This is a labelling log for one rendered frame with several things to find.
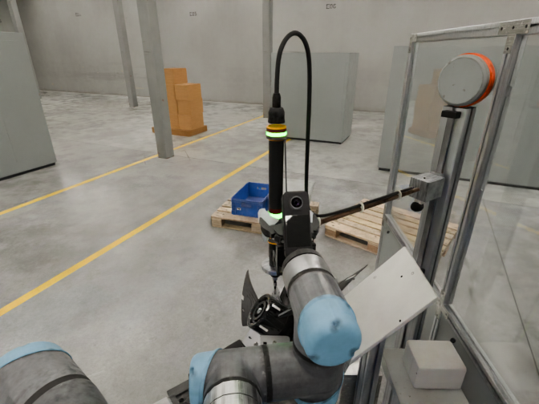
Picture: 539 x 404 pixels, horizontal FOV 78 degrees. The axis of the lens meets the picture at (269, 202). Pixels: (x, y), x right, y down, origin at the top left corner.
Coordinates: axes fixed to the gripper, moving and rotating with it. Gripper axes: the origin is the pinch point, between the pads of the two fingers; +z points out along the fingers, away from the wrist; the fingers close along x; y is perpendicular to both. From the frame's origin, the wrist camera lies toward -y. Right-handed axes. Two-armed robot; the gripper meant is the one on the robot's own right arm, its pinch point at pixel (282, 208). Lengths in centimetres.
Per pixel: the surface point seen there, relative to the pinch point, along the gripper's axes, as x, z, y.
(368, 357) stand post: 32, 12, 63
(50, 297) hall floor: -168, 195, 166
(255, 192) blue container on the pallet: 29, 354, 144
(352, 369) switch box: 33, 23, 82
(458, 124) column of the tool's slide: 63, 35, -9
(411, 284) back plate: 41, 11, 33
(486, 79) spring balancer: 66, 30, -23
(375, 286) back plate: 36, 21, 41
